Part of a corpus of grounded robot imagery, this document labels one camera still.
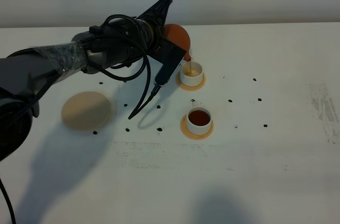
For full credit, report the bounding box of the far orange coaster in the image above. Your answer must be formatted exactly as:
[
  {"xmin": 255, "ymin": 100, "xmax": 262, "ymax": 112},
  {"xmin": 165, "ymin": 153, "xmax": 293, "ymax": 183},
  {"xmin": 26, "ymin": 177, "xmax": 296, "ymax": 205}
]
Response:
[{"xmin": 175, "ymin": 71, "xmax": 207, "ymax": 91}]

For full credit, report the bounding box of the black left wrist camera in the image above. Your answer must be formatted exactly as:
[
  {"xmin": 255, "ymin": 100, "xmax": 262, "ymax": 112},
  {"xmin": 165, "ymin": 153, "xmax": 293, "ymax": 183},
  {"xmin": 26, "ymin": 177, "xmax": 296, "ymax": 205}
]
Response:
[{"xmin": 152, "ymin": 39, "xmax": 186, "ymax": 87}]

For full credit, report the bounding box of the orange coaster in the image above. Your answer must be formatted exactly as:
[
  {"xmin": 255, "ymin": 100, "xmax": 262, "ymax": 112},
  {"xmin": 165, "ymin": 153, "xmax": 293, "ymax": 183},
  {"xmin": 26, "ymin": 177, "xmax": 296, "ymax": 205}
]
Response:
[
  {"xmin": 180, "ymin": 115, "xmax": 214, "ymax": 140},
  {"xmin": 175, "ymin": 71, "xmax": 207, "ymax": 91}
]

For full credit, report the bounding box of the brown clay teapot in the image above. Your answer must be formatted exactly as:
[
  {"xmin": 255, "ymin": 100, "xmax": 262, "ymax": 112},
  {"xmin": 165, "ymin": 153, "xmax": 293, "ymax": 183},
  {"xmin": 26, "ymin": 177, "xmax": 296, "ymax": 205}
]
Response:
[{"xmin": 164, "ymin": 24, "xmax": 191, "ymax": 62}]

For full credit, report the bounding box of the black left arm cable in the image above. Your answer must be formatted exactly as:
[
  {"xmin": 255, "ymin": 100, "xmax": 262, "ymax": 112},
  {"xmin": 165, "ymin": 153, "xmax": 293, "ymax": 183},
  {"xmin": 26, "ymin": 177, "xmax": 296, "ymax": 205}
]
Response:
[{"xmin": 0, "ymin": 14, "xmax": 163, "ymax": 224}]

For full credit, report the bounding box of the near white teacup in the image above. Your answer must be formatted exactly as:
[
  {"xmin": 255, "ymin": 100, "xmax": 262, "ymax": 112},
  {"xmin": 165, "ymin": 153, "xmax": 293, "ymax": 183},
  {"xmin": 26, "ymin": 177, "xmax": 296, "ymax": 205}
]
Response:
[{"xmin": 186, "ymin": 106, "xmax": 213, "ymax": 134}]

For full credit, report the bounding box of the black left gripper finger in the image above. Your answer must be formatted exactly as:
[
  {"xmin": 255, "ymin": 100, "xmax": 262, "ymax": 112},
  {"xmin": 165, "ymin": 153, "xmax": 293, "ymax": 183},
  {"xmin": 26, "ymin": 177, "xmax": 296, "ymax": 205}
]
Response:
[{"xmin": 136, "ymin": 0, "xmax": 173, "ymax": 29}]

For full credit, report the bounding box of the large beige round coaster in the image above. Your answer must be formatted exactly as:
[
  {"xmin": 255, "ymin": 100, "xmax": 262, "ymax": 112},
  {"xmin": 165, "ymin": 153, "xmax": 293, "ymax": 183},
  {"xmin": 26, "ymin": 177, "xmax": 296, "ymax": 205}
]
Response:
[{"xmin": 61, "ymin": 91, "xmax": 112, "ymax": 131}]

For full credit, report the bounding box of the near orange coaster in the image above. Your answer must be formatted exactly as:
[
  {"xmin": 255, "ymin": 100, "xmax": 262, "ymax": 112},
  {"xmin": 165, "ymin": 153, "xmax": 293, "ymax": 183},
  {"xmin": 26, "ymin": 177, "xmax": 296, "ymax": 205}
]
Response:
[{"xmin": 180, "ymin": 115, "xmax": 214, "ymax": 140}]

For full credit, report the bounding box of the far white teacup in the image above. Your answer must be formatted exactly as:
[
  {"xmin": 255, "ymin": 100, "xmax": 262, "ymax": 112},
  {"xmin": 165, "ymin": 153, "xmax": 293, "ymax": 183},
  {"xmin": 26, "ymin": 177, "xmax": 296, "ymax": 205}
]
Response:
[{"xmin": 180, "ymin": 61, "xmax": 204, "ymax": 87}]

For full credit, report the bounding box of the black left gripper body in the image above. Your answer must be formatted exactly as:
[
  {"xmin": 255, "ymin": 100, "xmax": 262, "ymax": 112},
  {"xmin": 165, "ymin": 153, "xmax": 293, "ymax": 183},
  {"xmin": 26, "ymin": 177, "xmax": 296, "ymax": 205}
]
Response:
[{"xmin": 140, "ymin": 18, "xmax": 165, "ymax": 54}]

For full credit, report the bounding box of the white teacup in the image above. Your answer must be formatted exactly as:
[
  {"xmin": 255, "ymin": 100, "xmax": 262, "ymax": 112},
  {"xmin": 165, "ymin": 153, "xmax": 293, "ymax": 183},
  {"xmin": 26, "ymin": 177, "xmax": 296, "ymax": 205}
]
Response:
[
  {"xmin": 186, "ymin": 106, "xmax": 213, "ymax": 134},
  {"xmin": 180, "ymin": 61, "xmax": 204, "ymax": 87}
]

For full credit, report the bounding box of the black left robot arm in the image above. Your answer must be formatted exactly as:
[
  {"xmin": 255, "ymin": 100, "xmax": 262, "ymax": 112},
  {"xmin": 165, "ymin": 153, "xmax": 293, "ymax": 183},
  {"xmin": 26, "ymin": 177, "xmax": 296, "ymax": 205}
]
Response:
[{"xmin": 1, "ymin": 0, "xmax": 172, "ymax": 159}]

